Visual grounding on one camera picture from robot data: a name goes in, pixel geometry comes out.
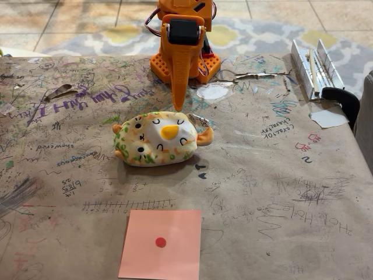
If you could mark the grey upholstered chair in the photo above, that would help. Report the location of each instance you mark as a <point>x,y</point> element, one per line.
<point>365,116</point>

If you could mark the white tape piece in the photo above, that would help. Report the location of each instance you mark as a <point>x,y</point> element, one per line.
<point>329,118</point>

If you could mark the aluminium miter box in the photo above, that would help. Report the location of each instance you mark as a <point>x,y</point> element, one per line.
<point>303,67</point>

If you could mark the plush chick toy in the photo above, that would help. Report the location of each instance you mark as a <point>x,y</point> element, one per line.
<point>157,140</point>

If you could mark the torn brown paper curl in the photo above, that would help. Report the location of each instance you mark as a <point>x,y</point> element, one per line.
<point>59,91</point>

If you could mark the orange gripper black servo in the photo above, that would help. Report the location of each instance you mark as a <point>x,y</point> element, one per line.
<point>182,32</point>

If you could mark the thin wooden dowel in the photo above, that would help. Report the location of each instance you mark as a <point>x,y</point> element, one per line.
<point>313,70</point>

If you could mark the scribbled brown paper table cover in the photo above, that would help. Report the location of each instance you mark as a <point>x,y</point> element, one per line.
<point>262,204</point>

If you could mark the grey yellow patterned rug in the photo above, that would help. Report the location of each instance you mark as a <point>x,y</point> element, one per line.
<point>262,38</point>

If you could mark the pink square paper sheet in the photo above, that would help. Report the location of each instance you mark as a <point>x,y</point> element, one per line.
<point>161,256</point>

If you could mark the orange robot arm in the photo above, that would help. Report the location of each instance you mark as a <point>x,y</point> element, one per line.
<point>182,6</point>

